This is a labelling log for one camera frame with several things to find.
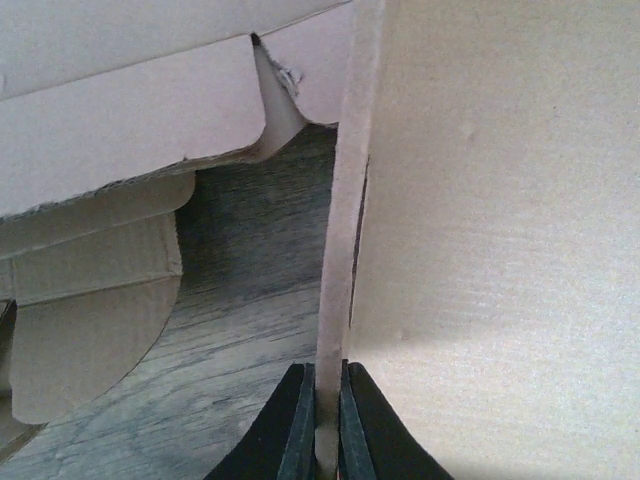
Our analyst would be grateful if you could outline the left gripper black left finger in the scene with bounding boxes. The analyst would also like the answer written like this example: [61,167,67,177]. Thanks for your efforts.
[205,363,315,480]

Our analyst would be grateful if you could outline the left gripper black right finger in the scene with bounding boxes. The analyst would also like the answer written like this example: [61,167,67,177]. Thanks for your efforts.
[338,360,453,480]

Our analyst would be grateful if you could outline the brown cardboard box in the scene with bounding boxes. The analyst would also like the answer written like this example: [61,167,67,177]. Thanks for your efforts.
[1,1,639,479]

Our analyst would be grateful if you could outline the stack of flat cardboard blanks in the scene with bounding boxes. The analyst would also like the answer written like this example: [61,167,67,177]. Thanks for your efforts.
[1,173,195,457]

